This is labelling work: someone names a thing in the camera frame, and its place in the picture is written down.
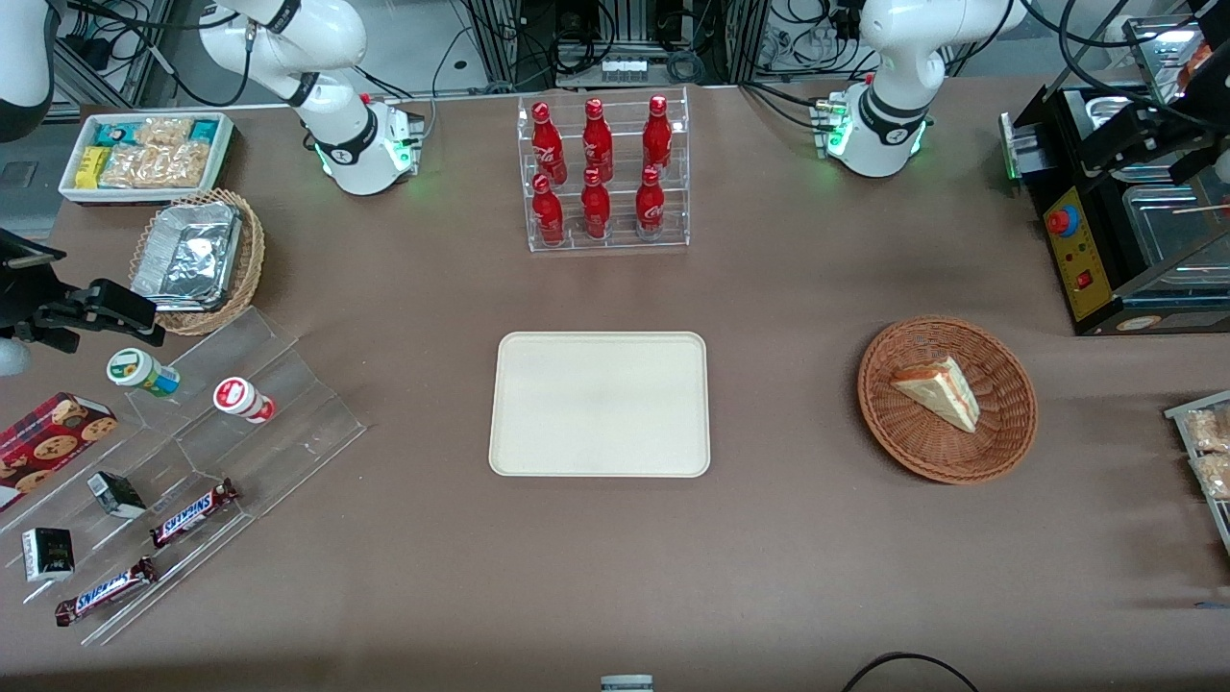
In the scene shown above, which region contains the black hot food display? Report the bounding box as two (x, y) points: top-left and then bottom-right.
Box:
(999, 0), (1230, 336)

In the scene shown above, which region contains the black floor cable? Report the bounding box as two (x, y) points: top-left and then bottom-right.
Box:
(843, 652), (981, 692)

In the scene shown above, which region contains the clear acrylic bottle rack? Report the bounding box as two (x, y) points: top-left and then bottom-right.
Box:
(517, 86), (691, 254)

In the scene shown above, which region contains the cream plastic tray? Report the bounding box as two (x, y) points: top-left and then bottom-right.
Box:
(489, 332), (711, 479)

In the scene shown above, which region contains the snickers chocolate bar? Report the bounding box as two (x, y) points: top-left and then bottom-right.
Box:
(150, 479), (239, 549)
(55, 556), (160, 628)

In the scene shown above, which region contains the red capped drink bottle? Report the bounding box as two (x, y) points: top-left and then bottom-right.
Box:
(213, 377), (277, 425)

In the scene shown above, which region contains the small black box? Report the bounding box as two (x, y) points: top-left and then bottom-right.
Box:
(87, 471), (147, 520)

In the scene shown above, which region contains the tan wicker basket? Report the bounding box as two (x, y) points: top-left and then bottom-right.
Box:
(129, 188), (266, 336)

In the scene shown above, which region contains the green lid yogurt cup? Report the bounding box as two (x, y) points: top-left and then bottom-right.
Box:
(107, 348), (181, 399)

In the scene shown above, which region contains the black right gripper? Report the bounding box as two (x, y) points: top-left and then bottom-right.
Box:
(0, 229), (167, 353)

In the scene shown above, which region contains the small clear cracker pack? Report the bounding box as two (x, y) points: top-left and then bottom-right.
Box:
(135, 117), (194, 148)

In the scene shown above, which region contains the brown wicker basket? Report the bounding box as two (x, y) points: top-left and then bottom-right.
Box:
(857, 316), (1039, 484)

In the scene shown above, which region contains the clear acrylic stepped display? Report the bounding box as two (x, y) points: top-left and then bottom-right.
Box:
(0, 307), (368, 647)

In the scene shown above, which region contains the red cola bottle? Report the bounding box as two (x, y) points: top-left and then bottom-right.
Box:
(531, 102), (568, 185)
(531, 174), (565, 247)
(582, 98), (614, 184)
(635, 165), (666, 240)
(642, 94), (674, 176)
(580, 169), (612, 241)

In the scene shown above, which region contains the red cookie box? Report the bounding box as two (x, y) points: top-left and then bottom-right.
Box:
(0, 392), (119, 513)

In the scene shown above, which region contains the large clear cracker pack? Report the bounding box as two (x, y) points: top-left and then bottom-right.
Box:
(100, 142), (211, 189)

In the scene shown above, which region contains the black and white box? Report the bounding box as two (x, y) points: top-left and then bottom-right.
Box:
(22, 528), (76, 583)

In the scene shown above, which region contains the aluminium foil container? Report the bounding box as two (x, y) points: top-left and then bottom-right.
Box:
(131, 202), (243, 312)

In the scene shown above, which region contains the white snack bin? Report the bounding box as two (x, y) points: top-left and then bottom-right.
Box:
(59, 111), (235, 206)

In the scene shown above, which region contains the triangular sandwich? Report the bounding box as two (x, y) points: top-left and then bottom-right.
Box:
(891, 356), (982, 434)

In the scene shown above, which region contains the grey snack tray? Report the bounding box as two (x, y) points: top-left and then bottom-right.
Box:
(1165, 389), (1230, 558)

